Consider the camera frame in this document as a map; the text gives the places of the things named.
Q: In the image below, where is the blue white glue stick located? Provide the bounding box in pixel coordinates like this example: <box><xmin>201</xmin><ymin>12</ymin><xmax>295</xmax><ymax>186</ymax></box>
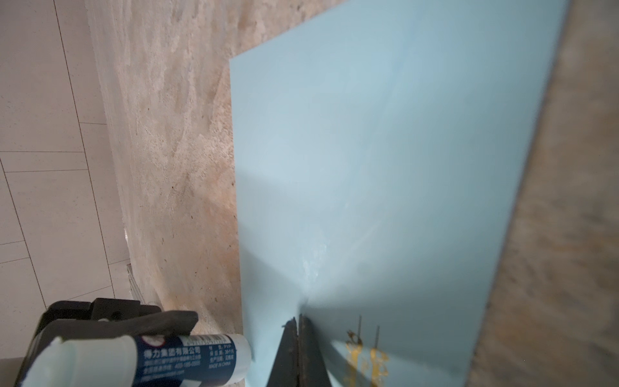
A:
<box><xmin>21</xmin><ymin>334</ymin><xmax>251</xmax><ymax>386</ymax></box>

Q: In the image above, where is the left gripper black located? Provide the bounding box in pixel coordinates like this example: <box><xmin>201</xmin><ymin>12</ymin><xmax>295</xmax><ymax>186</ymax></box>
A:
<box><xmin>14</xmin><ymin>298</ymin><xmax>198</xmax><ymax>386</ymax></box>

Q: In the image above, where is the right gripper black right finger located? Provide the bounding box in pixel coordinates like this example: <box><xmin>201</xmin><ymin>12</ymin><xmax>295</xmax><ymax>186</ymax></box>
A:
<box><xmin>298</xmin><ymin>314</ymin><xmax>332</xmax><ymax>387</ymax></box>

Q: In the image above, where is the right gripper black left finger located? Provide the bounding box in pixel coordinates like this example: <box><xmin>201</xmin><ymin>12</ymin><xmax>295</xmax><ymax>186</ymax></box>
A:
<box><xmin>266</xmin><ymin>318</ymin><xmax>299</xmax><ymax>387</ymax></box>

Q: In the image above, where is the teal paper envelope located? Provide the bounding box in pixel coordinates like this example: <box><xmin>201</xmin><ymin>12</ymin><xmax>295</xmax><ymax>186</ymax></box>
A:
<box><xmin>230</xmin><ymin>1</ymin><xmax>568</xmax><ymax>386</ymax></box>

